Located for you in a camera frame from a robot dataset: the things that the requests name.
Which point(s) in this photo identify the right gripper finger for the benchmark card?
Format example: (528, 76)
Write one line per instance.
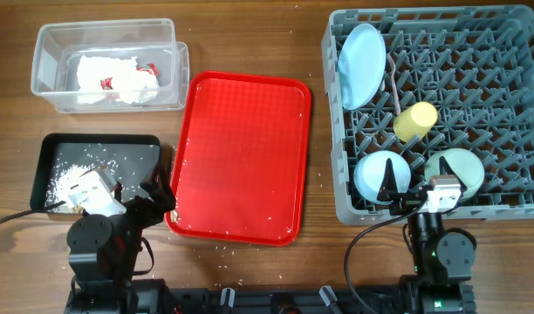
(445, 169)
(388, 189)

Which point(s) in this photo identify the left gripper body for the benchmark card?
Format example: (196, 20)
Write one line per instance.
(140, 214)

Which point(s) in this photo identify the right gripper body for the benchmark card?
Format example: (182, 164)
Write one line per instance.
(402, 205)

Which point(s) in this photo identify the mint green bowl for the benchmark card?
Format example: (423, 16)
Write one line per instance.
(464, 164)

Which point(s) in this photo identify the light blue bowl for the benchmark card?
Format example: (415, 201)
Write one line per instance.
(369, 173)

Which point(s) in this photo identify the yellow plastic cup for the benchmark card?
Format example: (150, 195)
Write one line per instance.
(417, 120)

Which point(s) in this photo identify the white plastic spoon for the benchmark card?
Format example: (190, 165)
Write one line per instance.
(397, 104)

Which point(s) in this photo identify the white napkin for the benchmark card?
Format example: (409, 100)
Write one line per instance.
(119, 80)

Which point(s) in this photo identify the light blue plate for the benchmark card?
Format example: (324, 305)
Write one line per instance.
(361, 66)

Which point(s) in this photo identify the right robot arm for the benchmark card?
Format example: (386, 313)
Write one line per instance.
(443, 258)

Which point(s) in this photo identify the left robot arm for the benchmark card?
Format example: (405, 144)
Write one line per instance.
(105, 241)

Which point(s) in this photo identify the grey dishwasher rack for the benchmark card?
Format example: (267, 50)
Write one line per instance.
(476, 66)

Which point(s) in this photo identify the small food crumb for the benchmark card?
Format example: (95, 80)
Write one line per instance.
(174, 216)

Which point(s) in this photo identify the red serving tray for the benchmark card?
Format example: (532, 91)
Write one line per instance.
(240, 164)

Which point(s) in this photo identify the black plastic bin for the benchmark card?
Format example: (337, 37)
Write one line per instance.
(64, 157)

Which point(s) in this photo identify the clear plastic bin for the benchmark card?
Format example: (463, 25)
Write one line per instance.
(60, 47)

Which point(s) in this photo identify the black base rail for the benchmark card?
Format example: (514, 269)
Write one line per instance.
(383, 299)

